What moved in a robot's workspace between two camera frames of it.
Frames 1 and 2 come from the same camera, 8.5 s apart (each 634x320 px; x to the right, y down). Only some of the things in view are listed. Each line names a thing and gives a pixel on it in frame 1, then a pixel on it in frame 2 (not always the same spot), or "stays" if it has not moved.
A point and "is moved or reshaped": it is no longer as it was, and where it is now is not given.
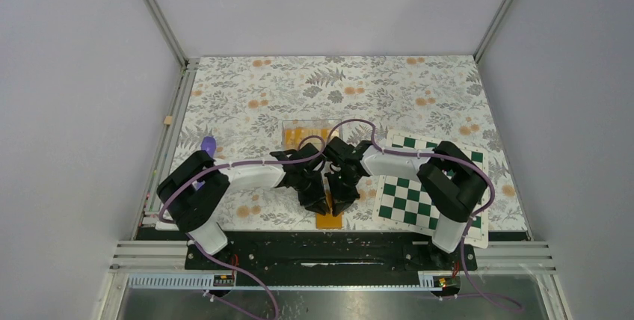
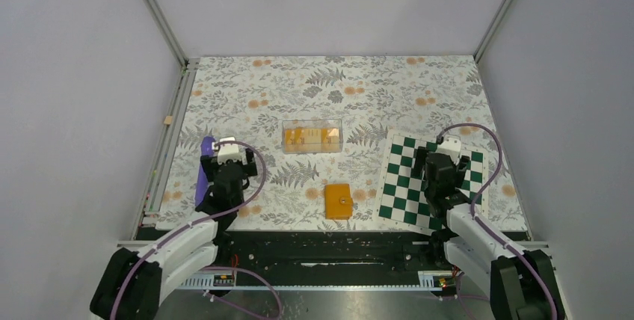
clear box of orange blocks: [293, 131] stays
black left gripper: [316, 202] → [211, 165]
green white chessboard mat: [407, 202] stays
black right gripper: [341, 201] → [460, 169]
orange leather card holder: [329, 221] is moved or reshaped
